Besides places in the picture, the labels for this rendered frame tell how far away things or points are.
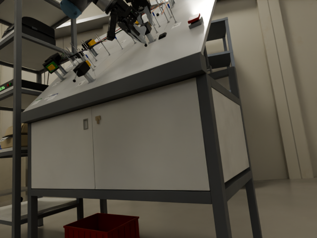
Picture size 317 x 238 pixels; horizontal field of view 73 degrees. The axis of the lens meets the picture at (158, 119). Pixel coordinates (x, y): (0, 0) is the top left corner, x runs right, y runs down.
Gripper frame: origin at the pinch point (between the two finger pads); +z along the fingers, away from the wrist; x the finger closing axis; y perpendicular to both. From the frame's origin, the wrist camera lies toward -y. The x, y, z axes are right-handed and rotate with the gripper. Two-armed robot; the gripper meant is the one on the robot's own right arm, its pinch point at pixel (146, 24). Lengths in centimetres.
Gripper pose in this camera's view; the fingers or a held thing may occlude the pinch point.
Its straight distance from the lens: 118.0
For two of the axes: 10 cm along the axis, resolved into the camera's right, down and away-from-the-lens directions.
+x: -8.8, 2.6, 4.1
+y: 3.2, -3.2, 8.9
